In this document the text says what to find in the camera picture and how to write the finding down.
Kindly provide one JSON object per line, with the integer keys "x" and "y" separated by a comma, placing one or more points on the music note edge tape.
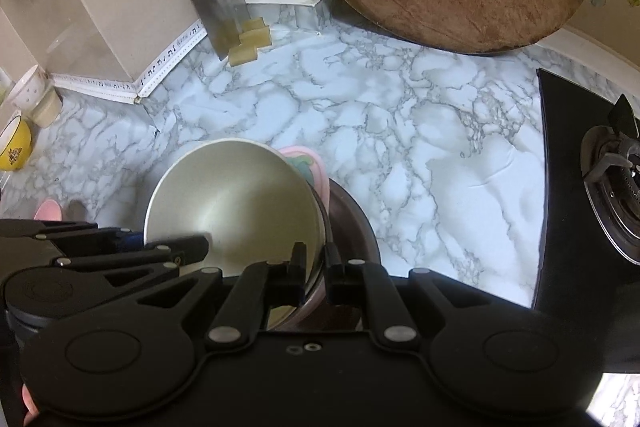
{"x": 165, "y": 57}

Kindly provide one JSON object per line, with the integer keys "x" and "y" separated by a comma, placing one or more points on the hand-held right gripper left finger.
{"x": 298, "y": 259}

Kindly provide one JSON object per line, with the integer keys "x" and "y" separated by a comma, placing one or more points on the pink bear-shaped plate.
{"x": 47, "y": 209}

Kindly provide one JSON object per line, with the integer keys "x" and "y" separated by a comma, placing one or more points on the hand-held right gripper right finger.
{"x": 331, "y": 264}

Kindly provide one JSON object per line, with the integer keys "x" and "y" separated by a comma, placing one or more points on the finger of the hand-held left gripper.
{"x": 127, "y": 241}
{"x": 190, "y": 249}

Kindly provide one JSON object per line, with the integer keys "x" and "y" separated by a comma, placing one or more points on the white floral bowl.
{"x": 25, "y": 89}

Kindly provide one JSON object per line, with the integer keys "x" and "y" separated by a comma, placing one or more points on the pink steel-lined bowl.
{"x": 312, "y": 177}

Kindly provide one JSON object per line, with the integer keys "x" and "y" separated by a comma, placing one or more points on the yellow ceramic bowl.
{"x": 14, "y": 147}

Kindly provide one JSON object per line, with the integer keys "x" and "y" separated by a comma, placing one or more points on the cream bowl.
{"x": 235, "y": 197}

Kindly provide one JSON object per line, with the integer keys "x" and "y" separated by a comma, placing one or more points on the black gas stove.
{"x": 565, "y": 207}

